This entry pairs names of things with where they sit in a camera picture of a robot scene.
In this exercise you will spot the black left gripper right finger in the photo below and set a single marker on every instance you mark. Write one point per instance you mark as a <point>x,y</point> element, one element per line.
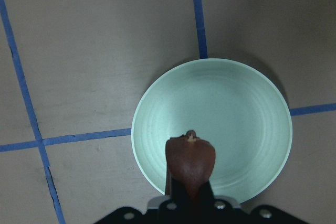
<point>205,194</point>

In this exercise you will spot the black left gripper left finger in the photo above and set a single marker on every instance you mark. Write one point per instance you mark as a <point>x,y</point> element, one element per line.
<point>175,189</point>

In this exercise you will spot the brown chocolate bun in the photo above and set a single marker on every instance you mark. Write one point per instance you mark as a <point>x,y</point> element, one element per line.
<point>190,161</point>

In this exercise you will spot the pale green plate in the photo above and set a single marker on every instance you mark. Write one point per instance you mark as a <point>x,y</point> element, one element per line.
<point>233,106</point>

